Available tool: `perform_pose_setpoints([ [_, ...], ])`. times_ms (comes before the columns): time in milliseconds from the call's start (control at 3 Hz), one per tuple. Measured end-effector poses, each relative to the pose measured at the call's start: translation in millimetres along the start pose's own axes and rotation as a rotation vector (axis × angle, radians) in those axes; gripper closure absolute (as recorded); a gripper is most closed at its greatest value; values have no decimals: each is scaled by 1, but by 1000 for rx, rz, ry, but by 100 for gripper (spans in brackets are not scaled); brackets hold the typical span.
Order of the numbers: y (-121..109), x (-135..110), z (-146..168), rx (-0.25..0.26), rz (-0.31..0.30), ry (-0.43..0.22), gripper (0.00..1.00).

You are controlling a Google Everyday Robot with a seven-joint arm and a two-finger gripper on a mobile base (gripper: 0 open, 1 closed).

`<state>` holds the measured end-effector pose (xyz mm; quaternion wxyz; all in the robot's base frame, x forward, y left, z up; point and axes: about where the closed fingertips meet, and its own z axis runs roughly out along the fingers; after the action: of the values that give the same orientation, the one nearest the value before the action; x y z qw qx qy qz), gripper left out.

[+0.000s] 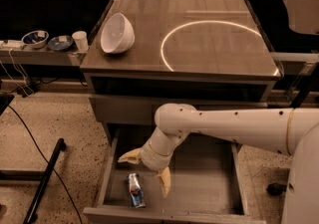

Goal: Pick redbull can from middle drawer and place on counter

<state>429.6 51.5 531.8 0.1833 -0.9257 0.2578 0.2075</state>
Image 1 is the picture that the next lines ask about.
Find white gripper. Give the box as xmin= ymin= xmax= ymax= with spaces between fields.
xmin=118 ymin=128 xmax=188 ymax=197

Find red bull can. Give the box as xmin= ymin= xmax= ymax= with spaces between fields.
xmin=128 ymin=173 xmax=146 ymax=208

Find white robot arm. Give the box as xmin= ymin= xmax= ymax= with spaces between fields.
xmin=119 ymin=104 xmax=319 ymax=224

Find open middle drawer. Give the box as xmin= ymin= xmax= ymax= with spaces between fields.
xmin=84 ymin=125 xmax=266 ymax=224

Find closed top drawer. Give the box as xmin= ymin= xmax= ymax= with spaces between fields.
xmin=89 ymin=95 xmax=267 ymax=125

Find grey drawer cabinet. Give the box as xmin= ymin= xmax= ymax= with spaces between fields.
xmin=79 ymin=0 xmax=283 ymax=142

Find black office chair base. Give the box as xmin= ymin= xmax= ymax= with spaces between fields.
xmin=267 ymin=183 xmax=286 ymax=196

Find black stand leg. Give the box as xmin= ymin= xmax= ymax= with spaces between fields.
xmin=23 ymin=138 xmax=66 ymax=224

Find white tilted bowl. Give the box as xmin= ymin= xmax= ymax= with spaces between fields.
xmin=101 ymin=13 xmax=135 ymax=54

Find white paper cup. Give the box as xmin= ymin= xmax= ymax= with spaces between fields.
xmin=72 ymin=31 xmax=89 ymax=52

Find blue plate on shelf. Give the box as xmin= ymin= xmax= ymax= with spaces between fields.
xmin=48 ymin=35 xmax=74 ymax=51

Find blue white bowl on shelf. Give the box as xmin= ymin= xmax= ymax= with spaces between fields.
xmin=22 ymin=30 xmax=49 ymax=49

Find grey side shelf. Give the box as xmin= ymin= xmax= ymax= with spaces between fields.
xmin=0 ymin=48 xmax=86 ymax=67

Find white power strip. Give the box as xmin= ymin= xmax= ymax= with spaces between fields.
xmin=0 ymin=40 xmax=23 ymax=49

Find grey chair back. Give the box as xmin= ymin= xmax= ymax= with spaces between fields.
xmin=282 ymin=0 xmax=319 ymax=35

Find black floor cable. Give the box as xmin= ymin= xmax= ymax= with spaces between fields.
xmin=6 ymin=104 xmax=84 ymax=224

